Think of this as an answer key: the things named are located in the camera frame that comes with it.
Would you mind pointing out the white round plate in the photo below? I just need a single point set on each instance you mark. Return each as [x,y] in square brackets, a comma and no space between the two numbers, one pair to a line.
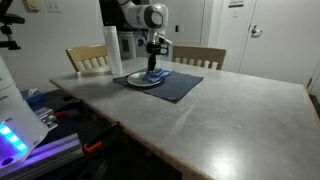
[136,80]

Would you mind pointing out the dark blue cloth placemat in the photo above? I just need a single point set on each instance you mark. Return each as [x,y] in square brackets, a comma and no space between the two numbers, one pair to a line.
[180,85]

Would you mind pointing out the small black door fixture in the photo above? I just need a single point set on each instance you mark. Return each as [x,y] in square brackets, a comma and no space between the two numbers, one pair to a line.
[177,28]

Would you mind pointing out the black camera on mount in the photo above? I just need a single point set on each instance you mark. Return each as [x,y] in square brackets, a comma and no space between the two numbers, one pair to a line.
[10,18]

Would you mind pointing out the blue towel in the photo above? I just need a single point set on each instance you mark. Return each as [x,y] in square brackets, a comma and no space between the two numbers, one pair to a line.
[157,76]

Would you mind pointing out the white kitchen appliance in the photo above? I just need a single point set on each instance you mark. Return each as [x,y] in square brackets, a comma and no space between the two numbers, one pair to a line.
[130,46]

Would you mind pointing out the aluminium frame rail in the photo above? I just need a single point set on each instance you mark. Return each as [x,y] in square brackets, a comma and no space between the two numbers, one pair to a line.
[56,150]

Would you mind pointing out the silver metal bracket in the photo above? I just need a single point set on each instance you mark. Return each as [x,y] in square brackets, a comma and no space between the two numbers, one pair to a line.
[46,116]

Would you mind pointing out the white paper towel roll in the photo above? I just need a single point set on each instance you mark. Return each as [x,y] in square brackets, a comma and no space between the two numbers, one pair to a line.
[113,50]

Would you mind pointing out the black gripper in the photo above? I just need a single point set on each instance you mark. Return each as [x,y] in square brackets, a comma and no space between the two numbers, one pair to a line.
[153,49]

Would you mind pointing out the blue tissue box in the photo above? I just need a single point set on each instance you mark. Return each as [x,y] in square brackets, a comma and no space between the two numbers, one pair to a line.
[33,100]

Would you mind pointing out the light wooden slatted chair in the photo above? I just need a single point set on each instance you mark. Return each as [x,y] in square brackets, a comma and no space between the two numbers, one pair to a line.
[200,51]
[86,51]

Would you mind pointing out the beige round wall thermostat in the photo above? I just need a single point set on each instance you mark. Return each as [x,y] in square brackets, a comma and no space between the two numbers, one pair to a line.
[31,5]

